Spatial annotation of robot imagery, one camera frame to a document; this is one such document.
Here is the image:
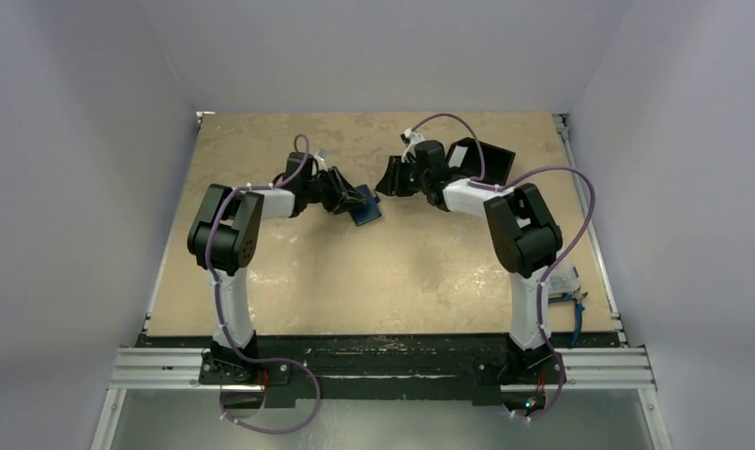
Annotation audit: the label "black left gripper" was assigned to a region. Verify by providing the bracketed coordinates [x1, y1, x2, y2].
[304, 168, 366, 215]

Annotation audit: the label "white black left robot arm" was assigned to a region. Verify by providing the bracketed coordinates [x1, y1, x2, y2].
[187, 152, 378, 383]

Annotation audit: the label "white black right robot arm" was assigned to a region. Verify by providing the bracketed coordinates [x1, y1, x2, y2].
[376, 133, 563, 382]

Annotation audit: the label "white label card in bin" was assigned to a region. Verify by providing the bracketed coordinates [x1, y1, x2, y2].
[448, 146, 468, 168]

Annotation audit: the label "black plastic bin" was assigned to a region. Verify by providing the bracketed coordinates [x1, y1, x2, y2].
[445, 137, 516, 185]

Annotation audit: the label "clear plastic screw box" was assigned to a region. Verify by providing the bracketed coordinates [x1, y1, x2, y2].
[548, 265, 581, 297]

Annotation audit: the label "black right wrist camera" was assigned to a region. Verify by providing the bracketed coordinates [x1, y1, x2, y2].
[400, 128, 445, 163]

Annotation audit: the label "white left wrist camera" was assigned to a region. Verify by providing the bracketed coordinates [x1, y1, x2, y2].
[311, 148, 328, 174]

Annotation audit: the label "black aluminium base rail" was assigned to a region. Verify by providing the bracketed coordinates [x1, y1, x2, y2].
[110, 334, 655, 411]

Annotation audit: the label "blue handled pliers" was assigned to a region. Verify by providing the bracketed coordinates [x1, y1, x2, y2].
[548, 292, 590, 350]

